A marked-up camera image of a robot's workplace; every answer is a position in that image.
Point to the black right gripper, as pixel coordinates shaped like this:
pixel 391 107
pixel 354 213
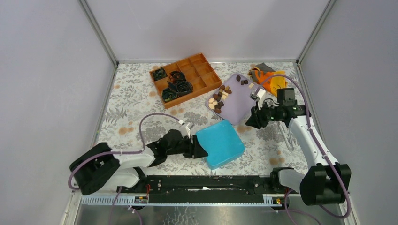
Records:
pixel 256 120

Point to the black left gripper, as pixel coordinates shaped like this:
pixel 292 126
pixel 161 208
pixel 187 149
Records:
pixel 195 151

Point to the teal box lid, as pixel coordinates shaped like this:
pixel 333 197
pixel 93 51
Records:
pixel 221 142

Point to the metal serving tongs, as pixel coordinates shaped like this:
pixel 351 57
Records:
pixel 287 136

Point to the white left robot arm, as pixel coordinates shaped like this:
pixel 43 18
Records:
pixel 102 168

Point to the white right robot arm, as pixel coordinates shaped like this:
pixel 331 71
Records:
pixel 327 180

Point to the orange grey cloth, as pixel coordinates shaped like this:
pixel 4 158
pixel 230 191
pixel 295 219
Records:
pixel 261 72

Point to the lavender plastic tray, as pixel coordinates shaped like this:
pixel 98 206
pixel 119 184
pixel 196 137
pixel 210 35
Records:
pixel 239 103

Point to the pile of assorted chocolates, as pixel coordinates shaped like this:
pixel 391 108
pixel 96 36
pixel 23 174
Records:
pixel 217 101

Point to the rolled dark green tie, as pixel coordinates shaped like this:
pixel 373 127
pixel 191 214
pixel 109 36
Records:
pixel 169 95

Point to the rolled dark patterned tie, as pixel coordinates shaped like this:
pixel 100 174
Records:
pixel 181 88

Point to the wooden compartment tray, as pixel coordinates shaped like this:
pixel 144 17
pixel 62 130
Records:
pixel 197 71

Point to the rolled dark floral tie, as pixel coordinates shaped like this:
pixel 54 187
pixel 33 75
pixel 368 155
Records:
pixel 159 74

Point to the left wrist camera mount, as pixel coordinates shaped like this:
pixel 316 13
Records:
pixel 185 128

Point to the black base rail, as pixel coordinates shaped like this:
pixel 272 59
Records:
pixel 235 190

